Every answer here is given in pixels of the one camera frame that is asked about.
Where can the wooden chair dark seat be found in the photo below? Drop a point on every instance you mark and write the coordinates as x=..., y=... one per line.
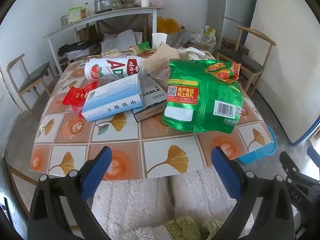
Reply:
x=32, y=73
x=240, y=60

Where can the grey plastic bag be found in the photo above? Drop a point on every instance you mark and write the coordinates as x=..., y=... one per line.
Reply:
x=178, y=38

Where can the light blue medicine box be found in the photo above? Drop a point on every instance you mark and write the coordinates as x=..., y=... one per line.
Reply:
x=112, y=97

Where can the white paper cup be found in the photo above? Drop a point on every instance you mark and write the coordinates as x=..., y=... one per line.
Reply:
x=158, y=41

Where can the white mattress blue edge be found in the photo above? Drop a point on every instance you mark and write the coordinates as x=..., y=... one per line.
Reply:
x=287, y=67

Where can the white drink bottle red cap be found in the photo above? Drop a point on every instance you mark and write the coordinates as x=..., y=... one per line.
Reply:
x=110, y=68

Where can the red candy wrapper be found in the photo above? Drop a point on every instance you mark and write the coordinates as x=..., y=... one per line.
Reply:
x=75, y=96

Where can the brown paper bag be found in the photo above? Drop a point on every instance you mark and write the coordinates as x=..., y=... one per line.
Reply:
x=162, y=57

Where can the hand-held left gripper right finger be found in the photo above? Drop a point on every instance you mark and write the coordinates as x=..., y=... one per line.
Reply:
x=225, y=175

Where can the yellow biscuit packet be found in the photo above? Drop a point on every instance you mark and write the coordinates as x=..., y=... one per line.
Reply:
x=110, y=53

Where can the small green snack packet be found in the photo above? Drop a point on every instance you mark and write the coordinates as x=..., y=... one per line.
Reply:
x=143, y=46

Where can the green yellow snack packet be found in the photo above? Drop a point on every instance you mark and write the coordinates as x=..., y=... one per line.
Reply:
x=150, y=52

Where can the green foil snack bag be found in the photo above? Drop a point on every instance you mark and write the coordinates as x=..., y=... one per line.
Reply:
x=200, y=105

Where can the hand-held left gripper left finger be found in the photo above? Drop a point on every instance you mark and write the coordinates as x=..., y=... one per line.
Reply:
x=98, y=175

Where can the white foam sheets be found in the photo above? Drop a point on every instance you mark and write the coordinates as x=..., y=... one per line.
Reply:
x=120, y=40

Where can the black cloth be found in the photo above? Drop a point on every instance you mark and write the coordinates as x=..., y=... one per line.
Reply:
x=75, y=47

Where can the yellow plastic bag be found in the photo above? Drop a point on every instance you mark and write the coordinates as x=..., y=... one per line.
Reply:
x=168, y=25

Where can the dark wooden stool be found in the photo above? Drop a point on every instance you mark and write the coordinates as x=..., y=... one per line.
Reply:
x=231, y=44

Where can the green food package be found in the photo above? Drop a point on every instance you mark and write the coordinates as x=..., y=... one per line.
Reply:
x=74, y=14

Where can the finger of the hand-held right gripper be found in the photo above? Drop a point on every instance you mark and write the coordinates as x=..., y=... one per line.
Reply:
x=297, y=185
x=315, y=158

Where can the person's white fluffy pants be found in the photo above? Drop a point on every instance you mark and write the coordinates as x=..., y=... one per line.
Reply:
x=140, y=202

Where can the blue plastic mesh basket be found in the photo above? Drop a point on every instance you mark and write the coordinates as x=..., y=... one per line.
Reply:
x=260, y=152

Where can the grey side table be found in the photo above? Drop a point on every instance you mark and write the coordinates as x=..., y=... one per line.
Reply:
x=100, y=17

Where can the silver refrigerator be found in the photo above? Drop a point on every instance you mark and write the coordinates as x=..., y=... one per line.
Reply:
x=232, y=5

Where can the brown cardboard box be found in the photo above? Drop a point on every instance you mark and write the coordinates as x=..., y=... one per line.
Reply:
x=86, y=33

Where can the white green printed bag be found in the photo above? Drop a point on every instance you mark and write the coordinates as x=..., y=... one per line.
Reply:
x=208, y=33

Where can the white cloth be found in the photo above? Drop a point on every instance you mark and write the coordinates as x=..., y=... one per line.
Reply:
x=195, y=53

